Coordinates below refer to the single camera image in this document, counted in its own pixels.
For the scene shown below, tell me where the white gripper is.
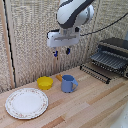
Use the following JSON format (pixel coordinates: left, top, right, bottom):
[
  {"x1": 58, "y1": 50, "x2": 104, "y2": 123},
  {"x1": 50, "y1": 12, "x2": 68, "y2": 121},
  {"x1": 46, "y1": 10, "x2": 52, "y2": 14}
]
[{"x1": 46, "y1": 27, "x2": 81, "y2": 58}]

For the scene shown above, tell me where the cobalt blue cup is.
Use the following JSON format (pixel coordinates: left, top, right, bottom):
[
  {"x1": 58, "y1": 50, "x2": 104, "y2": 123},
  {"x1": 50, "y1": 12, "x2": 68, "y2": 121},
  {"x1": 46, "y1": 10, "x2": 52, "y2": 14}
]
[{"x1": 60, "y1": 74, "x2": 80, "y2": 94}]

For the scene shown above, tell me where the small orange block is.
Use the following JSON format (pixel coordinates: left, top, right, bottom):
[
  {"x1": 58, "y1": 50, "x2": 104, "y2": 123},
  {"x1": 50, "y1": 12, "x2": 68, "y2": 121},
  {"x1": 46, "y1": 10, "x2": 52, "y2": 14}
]
[{"x1": 55, "y1": 73, "x2": 64, "y2": 82}]

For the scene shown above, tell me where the yellow bowl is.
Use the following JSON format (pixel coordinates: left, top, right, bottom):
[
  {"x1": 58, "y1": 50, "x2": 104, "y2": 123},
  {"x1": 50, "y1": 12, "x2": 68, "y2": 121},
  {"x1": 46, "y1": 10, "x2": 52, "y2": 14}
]
[{"x1": 36, "y1": 76, "x2": 54, "y2": 91}]

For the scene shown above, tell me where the black oven rack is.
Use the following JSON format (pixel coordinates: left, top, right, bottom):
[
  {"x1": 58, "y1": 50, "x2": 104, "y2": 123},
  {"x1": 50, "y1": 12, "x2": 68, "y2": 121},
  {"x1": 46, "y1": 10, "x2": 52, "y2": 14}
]
[{"x1": 79, "y1": 63, "x2": 112, "y2": 85}]

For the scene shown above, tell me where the white patterned plate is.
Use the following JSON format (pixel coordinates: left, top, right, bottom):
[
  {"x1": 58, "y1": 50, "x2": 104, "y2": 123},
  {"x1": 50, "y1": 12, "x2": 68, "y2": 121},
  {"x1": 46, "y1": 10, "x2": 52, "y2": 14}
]
[{"x1": 4, "y1": 87, "x2": 50, "y2": 120}]

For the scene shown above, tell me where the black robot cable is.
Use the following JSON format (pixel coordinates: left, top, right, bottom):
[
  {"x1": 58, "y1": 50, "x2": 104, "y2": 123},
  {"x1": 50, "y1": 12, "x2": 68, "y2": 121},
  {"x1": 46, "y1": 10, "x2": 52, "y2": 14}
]
[{"x1": 79, "y1": 11, "x2": 128, "y2": 37}]

